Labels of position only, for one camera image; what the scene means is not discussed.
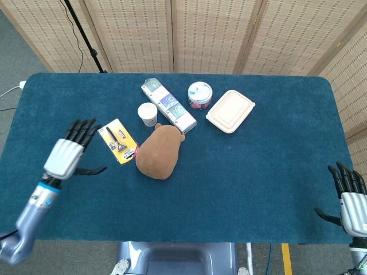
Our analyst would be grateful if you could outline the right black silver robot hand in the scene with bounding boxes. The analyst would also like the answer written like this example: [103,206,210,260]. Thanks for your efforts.
[314,162,367,237]

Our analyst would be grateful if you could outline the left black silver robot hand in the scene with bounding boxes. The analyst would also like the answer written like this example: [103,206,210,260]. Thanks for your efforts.
[42,117,107,180]

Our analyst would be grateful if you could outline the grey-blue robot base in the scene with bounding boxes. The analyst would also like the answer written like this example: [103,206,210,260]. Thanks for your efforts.
[116,242,239,275]

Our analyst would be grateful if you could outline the yellow razor blister pack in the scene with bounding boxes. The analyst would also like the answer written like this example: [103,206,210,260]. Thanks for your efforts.
[96,118,140,166]

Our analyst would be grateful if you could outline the white paper cup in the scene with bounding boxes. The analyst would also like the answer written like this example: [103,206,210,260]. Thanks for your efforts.
[137,102,158,128]

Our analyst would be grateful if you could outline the brown capybara plush toy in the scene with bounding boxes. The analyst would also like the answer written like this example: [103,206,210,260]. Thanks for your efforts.
[134,123,186,180]

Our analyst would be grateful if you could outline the long white sachet box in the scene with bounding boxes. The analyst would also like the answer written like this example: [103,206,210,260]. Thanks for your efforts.
[140,77,198,135]

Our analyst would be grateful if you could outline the black tripod stand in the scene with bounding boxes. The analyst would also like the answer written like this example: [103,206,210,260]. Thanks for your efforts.
[63,0,108,73]

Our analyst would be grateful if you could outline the blue table cloth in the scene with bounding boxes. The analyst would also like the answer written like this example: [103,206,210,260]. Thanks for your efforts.
[0,72,361,245]

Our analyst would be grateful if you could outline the round clear lidded jar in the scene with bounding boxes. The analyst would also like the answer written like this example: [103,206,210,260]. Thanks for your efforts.
[188,81,214,111]

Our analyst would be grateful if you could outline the beige lidded food container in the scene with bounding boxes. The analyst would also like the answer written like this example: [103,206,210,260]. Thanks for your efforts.
[205,89,256,135]

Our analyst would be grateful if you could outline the bamboo folding screen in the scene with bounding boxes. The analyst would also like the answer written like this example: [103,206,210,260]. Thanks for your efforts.
[0,0,367,175]

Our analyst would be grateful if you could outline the white power strip with cord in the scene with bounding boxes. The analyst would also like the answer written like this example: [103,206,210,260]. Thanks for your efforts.
[0,81,27,98]

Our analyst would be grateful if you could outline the blue cable under table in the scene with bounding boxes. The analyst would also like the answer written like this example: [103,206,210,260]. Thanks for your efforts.
[267,243,274,275]

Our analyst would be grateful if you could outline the thin black cable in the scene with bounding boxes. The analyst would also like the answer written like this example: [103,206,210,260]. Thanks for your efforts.
[58,0,84,72]

